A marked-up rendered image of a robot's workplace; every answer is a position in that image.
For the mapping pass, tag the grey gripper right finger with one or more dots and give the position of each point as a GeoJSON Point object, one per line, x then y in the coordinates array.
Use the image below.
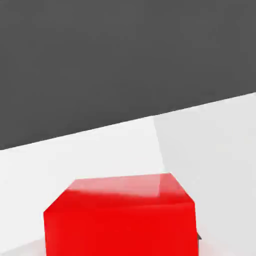
{"type": "Point", "coordinates": [201, 248]}

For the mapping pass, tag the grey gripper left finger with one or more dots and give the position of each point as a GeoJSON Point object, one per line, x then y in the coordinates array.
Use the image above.
{"type": "Point", "coordinates": [34, 251]}

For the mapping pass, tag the small red cube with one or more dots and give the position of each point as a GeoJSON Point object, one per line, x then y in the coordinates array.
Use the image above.
{"type": "Point", "coordinates": [120, 224]}

